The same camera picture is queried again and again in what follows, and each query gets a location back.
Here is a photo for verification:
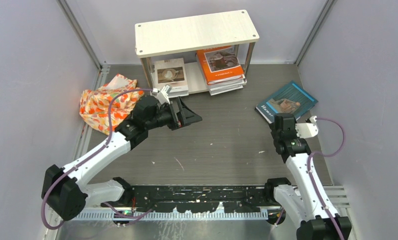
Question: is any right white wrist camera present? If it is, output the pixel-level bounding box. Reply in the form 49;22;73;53
295;115;319;139

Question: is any aluminium rail frame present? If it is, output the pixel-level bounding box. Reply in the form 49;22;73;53
43;64;352;240

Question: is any orange floral cloth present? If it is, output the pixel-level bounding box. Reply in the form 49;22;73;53
79;74;145;135

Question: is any palm leaf cover book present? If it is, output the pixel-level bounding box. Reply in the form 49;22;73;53
207;75;246;91

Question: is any white grey cover book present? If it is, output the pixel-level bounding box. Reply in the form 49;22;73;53
208;83;245;96

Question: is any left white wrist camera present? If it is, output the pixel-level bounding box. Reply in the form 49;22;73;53
151;84;172;105

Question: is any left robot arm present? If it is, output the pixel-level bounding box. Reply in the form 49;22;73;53
41;95;202;221

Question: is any afternoon tea book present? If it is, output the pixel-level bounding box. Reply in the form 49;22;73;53
153;58;189;98

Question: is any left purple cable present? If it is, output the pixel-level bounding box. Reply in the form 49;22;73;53
40;87;160;231

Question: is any teal cover book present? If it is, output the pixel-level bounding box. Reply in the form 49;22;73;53
255;81;318;124

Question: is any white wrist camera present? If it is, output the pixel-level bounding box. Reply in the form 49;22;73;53
295;115;319;139
151;84;172;105

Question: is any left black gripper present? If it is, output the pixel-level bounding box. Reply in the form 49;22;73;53
146;97;202;131

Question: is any orange good morning book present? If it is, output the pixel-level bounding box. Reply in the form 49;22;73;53
196;45;245;86

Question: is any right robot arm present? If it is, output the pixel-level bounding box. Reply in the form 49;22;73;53
264;113;352;240

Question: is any white two-tier shelf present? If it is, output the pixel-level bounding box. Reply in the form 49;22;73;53
134;9;260;88

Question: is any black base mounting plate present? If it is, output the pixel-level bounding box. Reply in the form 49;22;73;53
101;184;276;215

